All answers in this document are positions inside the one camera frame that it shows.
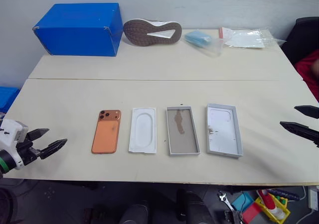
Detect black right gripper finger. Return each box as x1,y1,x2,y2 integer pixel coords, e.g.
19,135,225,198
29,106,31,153
279,120,319,148
294,105,319,119

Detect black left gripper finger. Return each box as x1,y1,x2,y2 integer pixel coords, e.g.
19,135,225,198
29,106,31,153
39,138,68,160
26,128,50,142

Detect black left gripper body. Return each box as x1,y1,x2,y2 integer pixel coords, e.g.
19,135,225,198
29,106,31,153
16,133,42,166

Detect orange smartphone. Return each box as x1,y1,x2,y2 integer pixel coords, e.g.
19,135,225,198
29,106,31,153
91,109,122,155

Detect white phone box lid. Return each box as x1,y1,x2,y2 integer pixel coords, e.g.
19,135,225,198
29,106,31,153
206,103,244,159

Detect white phone tray insert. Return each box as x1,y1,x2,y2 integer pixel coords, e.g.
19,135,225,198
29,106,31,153
128,107,158,154

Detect grey phone box base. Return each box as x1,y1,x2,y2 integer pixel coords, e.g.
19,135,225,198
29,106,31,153
165,106,201,157

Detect blue cardboard shoe box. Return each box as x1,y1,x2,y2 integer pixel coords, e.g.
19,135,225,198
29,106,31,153
32,2,124,57

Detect person in red clothing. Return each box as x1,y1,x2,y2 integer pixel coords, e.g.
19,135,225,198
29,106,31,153
294,48,319,103

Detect blue plastic crate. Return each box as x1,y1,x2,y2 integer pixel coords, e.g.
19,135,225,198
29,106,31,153
0,86,20,115

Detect white power strip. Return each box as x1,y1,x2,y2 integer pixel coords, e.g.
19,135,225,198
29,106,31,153
307,186,319,212

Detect black chair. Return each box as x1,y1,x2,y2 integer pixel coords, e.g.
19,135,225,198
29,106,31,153
281,16,319,66

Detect red and white bottle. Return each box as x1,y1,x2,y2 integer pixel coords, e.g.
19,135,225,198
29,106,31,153
257,189,285,219

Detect yellow plastic bin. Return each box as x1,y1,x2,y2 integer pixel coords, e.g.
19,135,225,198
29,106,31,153
254,193,292,222

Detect clear bag with white papers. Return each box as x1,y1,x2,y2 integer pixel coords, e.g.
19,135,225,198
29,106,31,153
219,26,287,49

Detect silver adjustable wrench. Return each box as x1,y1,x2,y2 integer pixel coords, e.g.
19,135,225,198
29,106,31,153
218,190,235,212

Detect dark rounded shape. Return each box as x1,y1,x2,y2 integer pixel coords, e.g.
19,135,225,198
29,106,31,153
176,188,210,224
119,200,151,224

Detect blue pads in clear bag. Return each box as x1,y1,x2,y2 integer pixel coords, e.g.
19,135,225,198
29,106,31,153
184,29,225,58

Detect white sneaker with brown sole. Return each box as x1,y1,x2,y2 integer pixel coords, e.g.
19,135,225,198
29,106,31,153
123,18,182,46

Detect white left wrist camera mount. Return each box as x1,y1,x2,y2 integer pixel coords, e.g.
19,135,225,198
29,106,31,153
0,118,29,170

